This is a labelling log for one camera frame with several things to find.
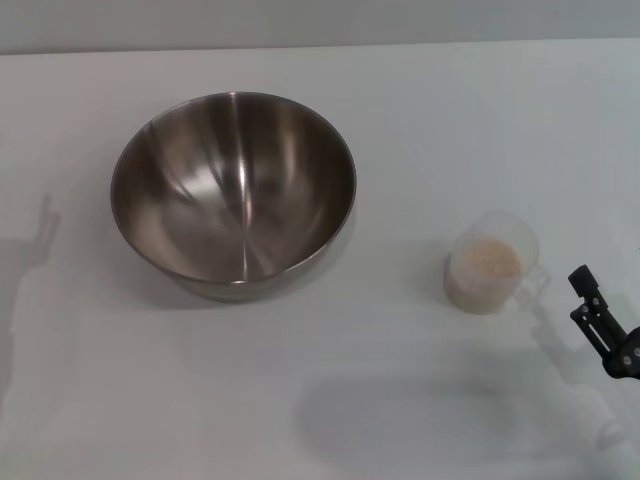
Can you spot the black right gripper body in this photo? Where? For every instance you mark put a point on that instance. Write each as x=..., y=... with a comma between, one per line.
x=627, y=357

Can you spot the stainless steel mixing bowl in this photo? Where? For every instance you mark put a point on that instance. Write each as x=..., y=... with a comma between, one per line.
x=200, y=200

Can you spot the white rice grains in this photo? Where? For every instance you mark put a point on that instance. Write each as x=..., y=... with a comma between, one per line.
x=490, y=260

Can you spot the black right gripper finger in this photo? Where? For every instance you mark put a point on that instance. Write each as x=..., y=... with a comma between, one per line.
x=592, y=312

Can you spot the clear plastic measuring cup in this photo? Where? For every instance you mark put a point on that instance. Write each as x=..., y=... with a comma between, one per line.
x=525, y=240

